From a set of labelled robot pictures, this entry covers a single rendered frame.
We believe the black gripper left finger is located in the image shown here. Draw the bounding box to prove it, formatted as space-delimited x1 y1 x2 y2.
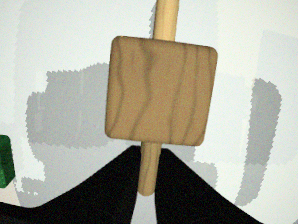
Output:
0 145 141 224

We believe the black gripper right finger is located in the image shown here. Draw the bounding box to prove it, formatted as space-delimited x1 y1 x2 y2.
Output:
154 148 262 224

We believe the wooden stick with yellow string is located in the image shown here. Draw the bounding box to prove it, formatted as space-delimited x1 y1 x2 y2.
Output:
137 0 180 197

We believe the green rounded block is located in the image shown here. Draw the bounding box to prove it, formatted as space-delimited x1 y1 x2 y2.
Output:
0 135 16 189

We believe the brown wooden block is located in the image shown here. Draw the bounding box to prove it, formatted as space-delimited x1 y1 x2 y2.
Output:
104 36 218 147

